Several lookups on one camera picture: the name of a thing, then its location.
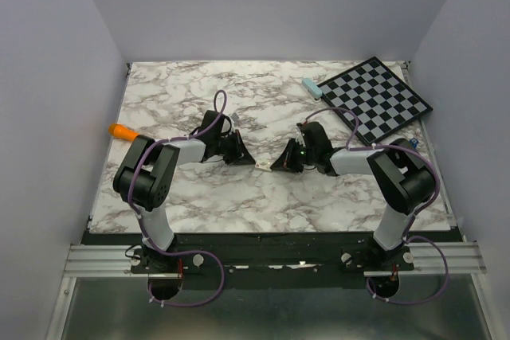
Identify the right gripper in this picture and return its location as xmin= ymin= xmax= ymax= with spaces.
xmin=272 ymin=137 xmax=317 ymax=173

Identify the aluminium rail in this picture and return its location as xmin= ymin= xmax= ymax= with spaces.
xmin=64 ymin=242 xmax=487 ymax=279

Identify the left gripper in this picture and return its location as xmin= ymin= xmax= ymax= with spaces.
xmin=214 ymin=129 xmax=256 ymax=166

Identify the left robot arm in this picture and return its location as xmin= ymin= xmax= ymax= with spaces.
xmin=112 ymin=110 xmax=256 ymax=273

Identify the orange marker pen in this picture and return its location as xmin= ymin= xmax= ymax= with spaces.
xmin=108 ymin=123 xmax=139 ymax=142

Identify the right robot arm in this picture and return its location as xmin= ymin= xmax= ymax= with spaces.
xmin=270 ymin=122 xmax=439 ymax=270

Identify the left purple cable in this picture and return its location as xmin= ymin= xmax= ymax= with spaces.
xmin=119 ymin=90 xmax=229 ymax=309

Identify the white staple box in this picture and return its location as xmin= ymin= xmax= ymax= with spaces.
xmin=256 ymin=161 xmax=271 ymax=172

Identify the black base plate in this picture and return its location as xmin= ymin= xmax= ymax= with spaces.
xmin=80 ymin=230 xmax=464 ymax=290

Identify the black grey checkerboard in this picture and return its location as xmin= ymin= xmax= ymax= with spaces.
xmin=318 ymin=57 xmax=433 ymax=146

